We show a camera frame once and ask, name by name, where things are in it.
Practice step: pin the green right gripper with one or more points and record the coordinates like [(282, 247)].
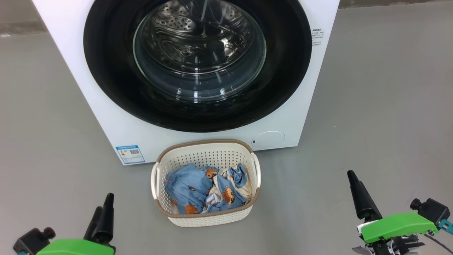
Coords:
[(396, 226)]

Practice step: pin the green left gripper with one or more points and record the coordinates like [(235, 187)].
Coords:
[(78, 248)]

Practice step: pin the blue bear print garment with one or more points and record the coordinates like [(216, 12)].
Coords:
[(187, 187)]

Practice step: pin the black round glass washer door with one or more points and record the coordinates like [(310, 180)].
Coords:
[(106, 71)]

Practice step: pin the white front-load washing machine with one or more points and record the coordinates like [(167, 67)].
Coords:
[(106, 127)]

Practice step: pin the stainless steel washing machine drum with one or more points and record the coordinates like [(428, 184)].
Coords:
[(198, 46)]

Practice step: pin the blue energy label sticker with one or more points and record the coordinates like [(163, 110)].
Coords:
[(130, 154)]

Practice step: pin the cream perforated laundry basket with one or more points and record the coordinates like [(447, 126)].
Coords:
[(205, 219)]

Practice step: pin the round white filter cover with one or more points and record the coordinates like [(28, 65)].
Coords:
[(268, 140)]

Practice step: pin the small printed text label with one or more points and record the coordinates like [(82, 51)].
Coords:
[(316, 37)]

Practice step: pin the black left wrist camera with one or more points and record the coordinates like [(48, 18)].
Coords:
[(32, 241)]

